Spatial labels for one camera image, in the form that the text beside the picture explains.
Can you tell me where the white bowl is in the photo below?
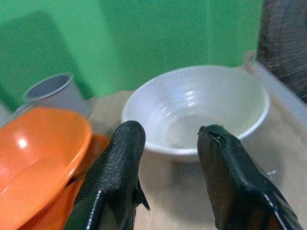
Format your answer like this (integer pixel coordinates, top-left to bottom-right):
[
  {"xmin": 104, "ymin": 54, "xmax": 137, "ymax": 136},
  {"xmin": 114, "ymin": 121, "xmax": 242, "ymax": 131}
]
[{"xmin": 121, "ymin": 65, "xmax": 270, "ymax": 156}]

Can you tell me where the grey cup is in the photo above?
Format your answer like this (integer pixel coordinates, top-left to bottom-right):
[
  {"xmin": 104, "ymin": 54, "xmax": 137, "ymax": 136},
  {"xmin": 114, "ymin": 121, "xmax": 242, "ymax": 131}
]
[{"xmin": 14, "ymin": 73, "xmax": 93, "ymax": 118}]

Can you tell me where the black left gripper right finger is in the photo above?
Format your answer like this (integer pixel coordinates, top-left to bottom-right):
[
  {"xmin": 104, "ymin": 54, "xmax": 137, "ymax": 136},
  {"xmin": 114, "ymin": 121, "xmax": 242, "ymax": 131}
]
[{"xmin": 197, "ymin": 124, "xmax": 304, "ymax": 230}]

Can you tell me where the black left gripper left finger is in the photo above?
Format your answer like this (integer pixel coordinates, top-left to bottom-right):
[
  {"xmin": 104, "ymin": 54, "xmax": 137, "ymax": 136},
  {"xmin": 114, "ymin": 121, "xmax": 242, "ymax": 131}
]
[{"xmin": 62, "ymin": 120, "xmax": 151, "ymax": 230}]

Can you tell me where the dark brown woven chair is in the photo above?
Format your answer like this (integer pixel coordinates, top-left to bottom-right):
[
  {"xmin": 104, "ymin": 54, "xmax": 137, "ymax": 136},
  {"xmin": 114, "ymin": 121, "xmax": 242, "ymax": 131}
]
[{"xmin": 257, "ymin": 0, "xmax": 307, "ymax": 103}]

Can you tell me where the orange plate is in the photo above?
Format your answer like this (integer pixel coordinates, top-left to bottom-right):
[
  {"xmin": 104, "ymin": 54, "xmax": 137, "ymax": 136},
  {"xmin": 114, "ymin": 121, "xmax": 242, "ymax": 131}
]
[{"xmin": 21, "ymin": 134, "xmax": 110, "ymax": 230}]

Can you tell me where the orange bowl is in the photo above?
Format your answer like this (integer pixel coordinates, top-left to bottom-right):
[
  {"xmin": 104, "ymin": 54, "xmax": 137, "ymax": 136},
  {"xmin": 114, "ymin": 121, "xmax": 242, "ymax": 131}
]
[{"xmin": 0, "ymin": 107, "xmax": 93, "ymax": 230}]

